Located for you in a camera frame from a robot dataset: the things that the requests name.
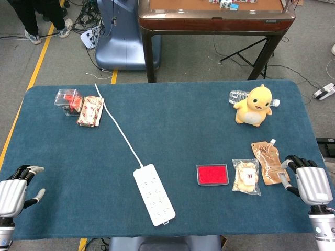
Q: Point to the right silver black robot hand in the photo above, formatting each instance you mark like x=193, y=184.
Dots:
x=312, y=184

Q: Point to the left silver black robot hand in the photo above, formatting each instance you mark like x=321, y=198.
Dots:
x=11, y=194

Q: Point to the grey own robot base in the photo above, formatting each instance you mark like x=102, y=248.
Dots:
x=165, y=244

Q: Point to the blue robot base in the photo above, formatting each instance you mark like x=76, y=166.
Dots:
x=123, y=44

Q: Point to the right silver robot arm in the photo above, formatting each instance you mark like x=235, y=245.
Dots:
x=323, y=230

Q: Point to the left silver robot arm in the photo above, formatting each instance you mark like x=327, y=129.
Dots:
x=5, y=232

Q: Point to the white floor power strip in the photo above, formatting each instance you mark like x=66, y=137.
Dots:
x=89, y=39
x=325, y=91

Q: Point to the black equipment case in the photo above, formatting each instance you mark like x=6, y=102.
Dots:
x=327, y=147

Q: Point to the brown spout pouch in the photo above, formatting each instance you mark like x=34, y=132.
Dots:
x=269, y=162

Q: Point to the clear bag of beige snack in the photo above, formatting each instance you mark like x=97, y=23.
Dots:
x=246, y=177

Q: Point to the blue table cloth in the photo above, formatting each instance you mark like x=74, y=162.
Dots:
x=104, y=183

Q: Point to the yellow plush toy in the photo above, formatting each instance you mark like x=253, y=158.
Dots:
x=252, y=108

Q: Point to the red ink pad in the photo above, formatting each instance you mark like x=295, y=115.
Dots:
x=212, y=175

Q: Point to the clear box with red toy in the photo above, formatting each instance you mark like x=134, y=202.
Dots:
x=65, y=100

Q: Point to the snack packet with red print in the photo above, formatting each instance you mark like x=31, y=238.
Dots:
x=90, y=112

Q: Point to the clear plastic water bottle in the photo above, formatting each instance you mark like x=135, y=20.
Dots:
x=236, y=96

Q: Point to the person in black trousers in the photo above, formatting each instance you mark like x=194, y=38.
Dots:
x=28, y=18

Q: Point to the brown mahjong table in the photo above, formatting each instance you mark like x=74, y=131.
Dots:
x=214, y=22

